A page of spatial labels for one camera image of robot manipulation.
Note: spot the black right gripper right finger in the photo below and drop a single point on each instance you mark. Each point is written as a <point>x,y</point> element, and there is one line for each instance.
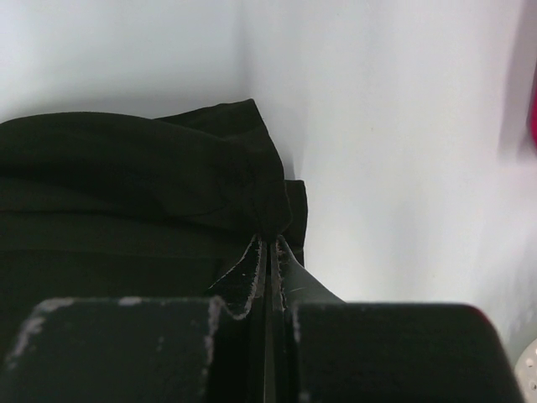
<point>329,350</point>

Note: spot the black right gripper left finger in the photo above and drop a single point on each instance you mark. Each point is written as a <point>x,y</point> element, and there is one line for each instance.
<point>136,349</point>

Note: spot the black t shirt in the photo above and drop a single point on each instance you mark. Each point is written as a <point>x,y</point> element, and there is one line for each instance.
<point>113,205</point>

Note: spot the white plastic laundry basket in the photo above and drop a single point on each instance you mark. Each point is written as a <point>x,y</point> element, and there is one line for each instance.
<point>526,373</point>

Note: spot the folded red t shirt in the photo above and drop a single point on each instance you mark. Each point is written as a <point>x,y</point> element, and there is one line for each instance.
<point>530,52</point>

